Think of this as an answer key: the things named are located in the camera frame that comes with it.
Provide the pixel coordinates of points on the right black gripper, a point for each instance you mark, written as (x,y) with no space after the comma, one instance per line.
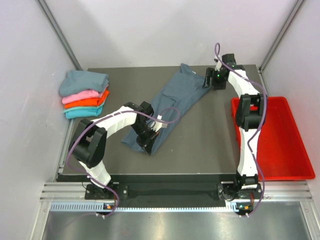
(210,73)

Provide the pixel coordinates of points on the slate blue t shirt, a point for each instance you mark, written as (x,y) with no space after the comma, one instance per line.
(182,91)

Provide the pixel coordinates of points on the left corner aluminium post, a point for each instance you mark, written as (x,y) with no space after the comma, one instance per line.
(44,7)

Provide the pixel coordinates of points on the aluminium frame rail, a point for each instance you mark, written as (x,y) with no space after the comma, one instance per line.
(273,191)

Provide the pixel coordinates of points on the right corner aluminium post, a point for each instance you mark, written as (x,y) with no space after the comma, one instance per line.
(298,4)

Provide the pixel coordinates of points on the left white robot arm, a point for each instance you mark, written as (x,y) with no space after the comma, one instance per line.
(89,142)

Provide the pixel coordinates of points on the grey slotted cable duct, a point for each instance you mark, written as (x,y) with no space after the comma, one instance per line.
(103,207)

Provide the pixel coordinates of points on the red plastic bin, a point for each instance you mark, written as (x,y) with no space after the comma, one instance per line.
(278,152)

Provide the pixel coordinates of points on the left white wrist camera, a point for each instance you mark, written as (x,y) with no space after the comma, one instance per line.
(158,125)

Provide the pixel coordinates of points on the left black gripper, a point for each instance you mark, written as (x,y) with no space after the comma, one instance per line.
(147,143)

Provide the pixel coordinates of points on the folded orange t shirt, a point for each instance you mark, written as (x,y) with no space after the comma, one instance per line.
(88,102)

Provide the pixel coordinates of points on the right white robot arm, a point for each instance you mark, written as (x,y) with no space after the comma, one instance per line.
(249,118)

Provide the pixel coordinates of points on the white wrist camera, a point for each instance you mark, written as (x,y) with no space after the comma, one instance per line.
(218,65)
(158,125)

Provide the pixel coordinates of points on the corner aluminium post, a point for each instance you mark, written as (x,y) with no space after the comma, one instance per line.
(298,4)
(44,7)

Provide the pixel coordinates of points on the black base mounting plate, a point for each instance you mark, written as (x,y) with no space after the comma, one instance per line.
(200,190)

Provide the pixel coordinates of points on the folded turquoise t shirt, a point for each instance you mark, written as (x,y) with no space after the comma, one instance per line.
(83,111)

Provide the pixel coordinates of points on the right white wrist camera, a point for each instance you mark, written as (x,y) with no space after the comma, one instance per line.
(218,65)

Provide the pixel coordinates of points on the folded grey-blue t shirt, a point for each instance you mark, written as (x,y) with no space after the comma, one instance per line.
(77,81)

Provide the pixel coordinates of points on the folded pink t shirt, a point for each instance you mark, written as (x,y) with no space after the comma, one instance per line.
(86,94)

